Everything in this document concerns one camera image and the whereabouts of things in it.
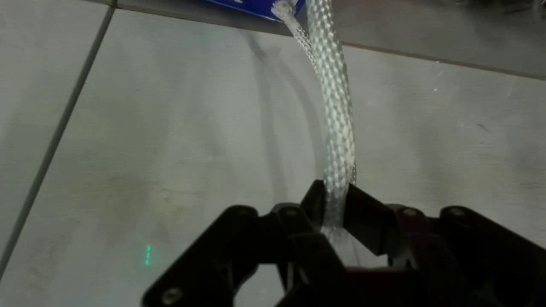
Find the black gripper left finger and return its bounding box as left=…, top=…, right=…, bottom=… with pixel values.
left=142, top=179, right=356, bottom=307

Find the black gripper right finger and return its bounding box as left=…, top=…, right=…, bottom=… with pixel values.
left=347, top=184, right=546, bottom=307

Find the thick white braided rope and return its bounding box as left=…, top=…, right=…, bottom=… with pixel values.
left=272, top=0, right=378, bottom=266

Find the blue snack cardboard box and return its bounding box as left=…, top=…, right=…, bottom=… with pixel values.
left=206, top=0, right=313, bottom=24

